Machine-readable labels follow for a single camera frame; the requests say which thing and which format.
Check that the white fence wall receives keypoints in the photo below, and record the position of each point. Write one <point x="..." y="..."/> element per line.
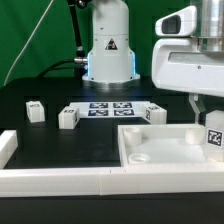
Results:
<point x="138" y="174"/>

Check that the white square table top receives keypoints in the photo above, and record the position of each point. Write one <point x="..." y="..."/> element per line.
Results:
<point x="141" y="145"/>

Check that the fiducial marker sheet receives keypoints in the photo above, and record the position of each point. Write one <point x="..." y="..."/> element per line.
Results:
<point x="110" y="109"/>

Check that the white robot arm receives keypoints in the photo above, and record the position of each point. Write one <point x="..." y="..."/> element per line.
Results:
<point x="110" y="62"/>

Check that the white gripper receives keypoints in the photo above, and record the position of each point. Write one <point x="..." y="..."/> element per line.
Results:
<point x="189" y="56"/>

